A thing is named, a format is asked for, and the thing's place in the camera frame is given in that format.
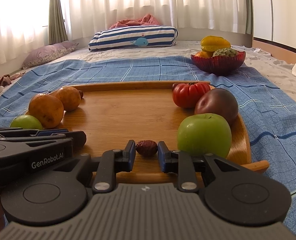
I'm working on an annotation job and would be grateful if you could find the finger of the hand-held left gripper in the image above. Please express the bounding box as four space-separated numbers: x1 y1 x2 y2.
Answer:
0 131 87 153
0 127 70 140

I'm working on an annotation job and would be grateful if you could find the wooden tray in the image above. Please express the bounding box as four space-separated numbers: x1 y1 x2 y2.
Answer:
24 81 270 184

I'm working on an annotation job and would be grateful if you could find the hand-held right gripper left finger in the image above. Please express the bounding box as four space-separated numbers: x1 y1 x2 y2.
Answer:
53 139 137 194

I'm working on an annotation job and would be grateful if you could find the wooden bed frame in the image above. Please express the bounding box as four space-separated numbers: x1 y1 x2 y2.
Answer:
252 37 296 64

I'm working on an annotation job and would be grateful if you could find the large green apple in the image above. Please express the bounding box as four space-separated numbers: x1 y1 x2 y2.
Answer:
10 115 44 130

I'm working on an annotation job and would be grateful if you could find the white wardrobe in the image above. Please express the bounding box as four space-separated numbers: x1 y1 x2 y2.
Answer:
250 0 296 55

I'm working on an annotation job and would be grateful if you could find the pink brown garment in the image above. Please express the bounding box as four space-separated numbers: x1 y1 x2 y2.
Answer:
0 73 26 93

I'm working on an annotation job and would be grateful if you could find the green custard apple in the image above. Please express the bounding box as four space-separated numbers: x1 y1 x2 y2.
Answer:
212 48 239 57

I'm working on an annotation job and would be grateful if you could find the pink crumpled blanket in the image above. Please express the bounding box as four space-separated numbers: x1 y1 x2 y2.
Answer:
109 14 160 30

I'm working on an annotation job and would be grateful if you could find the small orange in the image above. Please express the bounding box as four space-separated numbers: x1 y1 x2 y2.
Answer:
28 93 64 129

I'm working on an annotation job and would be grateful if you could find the striped whale pillow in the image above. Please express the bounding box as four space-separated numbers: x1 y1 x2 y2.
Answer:
88 25 178 52

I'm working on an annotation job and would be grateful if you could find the red ribbed tomato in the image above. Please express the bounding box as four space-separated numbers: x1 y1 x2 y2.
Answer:
172 82 211 109

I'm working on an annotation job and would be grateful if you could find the grey green drape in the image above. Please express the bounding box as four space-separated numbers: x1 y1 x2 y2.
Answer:
48 0 68 45
245 0 254 37

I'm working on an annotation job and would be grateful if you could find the red glass bowl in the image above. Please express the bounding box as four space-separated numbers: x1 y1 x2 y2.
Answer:
190 51 246 76

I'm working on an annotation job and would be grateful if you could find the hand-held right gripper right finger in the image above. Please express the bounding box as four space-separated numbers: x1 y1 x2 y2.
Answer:
158 141 253 193

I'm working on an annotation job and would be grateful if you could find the dark purple plum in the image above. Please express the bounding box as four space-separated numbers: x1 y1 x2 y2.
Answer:
194 88 239 128

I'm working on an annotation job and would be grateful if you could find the yellow starfruit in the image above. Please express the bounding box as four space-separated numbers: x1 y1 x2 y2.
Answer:
200 36 231 53

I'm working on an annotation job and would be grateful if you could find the small orange persimmon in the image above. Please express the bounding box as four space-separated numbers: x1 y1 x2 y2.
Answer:
195 51 213 59

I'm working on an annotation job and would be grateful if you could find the small green apple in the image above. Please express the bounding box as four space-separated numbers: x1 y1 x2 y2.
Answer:
176 113 232 158

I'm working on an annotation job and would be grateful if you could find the large orange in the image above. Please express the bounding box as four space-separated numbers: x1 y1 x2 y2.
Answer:
49 86 81 112

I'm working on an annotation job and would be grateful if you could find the sheer white curtain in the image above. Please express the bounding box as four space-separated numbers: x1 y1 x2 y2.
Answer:
0 0 253 63

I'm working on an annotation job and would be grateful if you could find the purple floral pillow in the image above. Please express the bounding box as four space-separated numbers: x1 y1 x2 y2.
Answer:
21 42 79 70

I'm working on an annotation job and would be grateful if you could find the blue checked blanket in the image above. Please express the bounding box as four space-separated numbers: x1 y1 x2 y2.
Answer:
0 55 296 235

